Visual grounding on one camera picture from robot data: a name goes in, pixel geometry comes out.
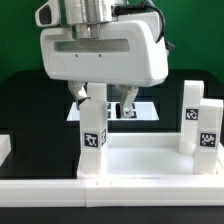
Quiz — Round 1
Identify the white left rail block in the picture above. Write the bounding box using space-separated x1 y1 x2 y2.
0 135 11 166

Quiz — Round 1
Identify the white marker plate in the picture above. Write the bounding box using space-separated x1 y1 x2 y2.
66 102 159 121

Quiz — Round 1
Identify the white front rail barrier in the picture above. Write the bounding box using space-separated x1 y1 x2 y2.
0 176 224 207

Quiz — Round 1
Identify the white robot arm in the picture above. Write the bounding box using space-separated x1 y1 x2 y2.
35 0 169 118

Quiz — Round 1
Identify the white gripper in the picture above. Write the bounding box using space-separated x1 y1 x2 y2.
41 20 168 118

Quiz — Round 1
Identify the white desk top tray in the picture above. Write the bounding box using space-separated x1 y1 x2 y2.
76 132 224 180

